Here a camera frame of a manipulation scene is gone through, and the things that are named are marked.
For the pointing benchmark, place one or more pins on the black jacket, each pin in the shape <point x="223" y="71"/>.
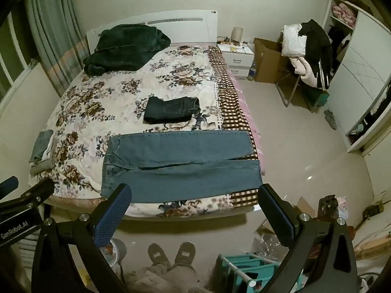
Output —
<point x="317" y="48"/>

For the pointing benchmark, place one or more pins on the folding chair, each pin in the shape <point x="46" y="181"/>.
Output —
<point x="290" y="88"/>

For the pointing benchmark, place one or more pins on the clear plastic wrap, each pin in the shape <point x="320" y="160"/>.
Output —
<point x="268" y="244"/>

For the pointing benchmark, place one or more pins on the person's right slipper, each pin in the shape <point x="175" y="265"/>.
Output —
<point x="184" y="251"/>

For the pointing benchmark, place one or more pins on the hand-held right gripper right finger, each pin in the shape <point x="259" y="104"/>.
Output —
<point x="275" y="216"/>

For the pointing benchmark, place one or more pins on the dark folded jeans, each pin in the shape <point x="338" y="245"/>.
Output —
<point x="171" y="110"/>

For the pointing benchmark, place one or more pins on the person's left slipper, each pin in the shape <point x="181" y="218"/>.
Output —
<point x="158" y="255"/>

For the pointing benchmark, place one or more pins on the white wardrobe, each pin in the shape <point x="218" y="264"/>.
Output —
<point x="360" y="67"/>

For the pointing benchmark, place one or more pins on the person's slipper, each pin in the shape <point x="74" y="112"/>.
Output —
<point x="184" y="251"/>
<point x="158" y="255"/>

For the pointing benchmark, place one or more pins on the white headboard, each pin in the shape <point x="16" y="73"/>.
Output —
<point x="183" y="27"/>

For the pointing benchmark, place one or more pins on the window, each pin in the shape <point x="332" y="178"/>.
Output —
<point x="12" y="64"/>

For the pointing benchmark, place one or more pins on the striped curtain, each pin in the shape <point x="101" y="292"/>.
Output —
<point x="52" y="30"/>

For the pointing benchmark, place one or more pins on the dark green plush blanket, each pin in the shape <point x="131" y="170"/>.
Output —
<point x="122" y="48"/>

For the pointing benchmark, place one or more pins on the white nightstand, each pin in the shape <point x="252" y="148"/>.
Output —
<point x="239" y="62"/>

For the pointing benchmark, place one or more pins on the plastic water bottle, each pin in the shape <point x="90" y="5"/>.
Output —
<point x="252" y="71"/>

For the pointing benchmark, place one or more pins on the teal rack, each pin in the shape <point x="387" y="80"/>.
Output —
<point x="244" y="268"/>

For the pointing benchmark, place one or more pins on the pink bed sheet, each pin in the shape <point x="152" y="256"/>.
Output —
<point x="249" y="122"/>

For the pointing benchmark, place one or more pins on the pale pink garment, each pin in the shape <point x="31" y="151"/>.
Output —
<point x="305" y="71"/>

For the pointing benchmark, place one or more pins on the cardboard box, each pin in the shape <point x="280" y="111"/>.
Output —
<point x="267" y="61"/>

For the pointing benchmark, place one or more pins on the pink bedding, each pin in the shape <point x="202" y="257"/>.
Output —
<point x="345" y="13"/>

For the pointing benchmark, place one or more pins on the blue denim pants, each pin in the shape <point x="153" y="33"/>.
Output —
<point x="183" y="177"/>

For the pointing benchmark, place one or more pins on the flat cardboard piece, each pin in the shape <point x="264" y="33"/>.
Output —
<point x="305" y="207"/>

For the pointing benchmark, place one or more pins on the stack of folded clothes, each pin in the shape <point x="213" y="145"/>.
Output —
<point x="42" y="146"/>

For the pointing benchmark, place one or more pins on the white garments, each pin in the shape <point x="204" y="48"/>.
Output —
<point x="293" y="41"/>

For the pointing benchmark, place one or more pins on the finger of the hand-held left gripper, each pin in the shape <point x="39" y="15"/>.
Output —
<point x="33" y="192"/>
<point x="9" y="184"/>

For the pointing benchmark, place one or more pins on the white bucket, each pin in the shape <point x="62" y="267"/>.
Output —
<point x="117" y="251"/>

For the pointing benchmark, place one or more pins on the grey socks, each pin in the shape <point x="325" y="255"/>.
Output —
<point x="331" y="119"/>

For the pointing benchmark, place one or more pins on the floral blanket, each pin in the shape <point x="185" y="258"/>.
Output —
<point x="122" y="97"/>

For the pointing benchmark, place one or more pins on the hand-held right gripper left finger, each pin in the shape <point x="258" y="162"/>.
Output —
<point x="111" y="216"/>

